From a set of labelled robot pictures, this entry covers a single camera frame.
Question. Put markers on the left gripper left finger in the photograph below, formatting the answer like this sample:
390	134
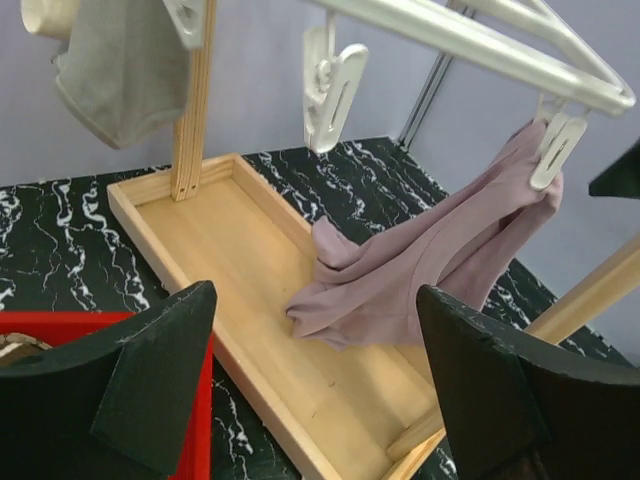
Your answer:
105	380

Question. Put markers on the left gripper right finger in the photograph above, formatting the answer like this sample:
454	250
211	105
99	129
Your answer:
517	407

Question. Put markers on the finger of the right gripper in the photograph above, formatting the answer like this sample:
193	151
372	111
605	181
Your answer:
621	179

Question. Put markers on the brown striped sock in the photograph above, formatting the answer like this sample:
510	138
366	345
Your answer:
17	343

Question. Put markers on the white clip hanger frame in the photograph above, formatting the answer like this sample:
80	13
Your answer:
586	78

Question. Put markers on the white hanger clip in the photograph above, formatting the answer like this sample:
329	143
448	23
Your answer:
330	95

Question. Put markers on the red plastic tray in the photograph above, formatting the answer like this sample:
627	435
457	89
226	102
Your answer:
165	380

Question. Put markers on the wooden stand with tray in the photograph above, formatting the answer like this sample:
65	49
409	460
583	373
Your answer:
363	414

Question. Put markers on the black marble mat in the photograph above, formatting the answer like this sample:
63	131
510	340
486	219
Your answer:
62	250

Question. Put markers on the mauve sock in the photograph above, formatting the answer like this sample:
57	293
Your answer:
366	294

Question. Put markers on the grey beige sock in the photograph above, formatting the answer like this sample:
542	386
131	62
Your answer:
125	72

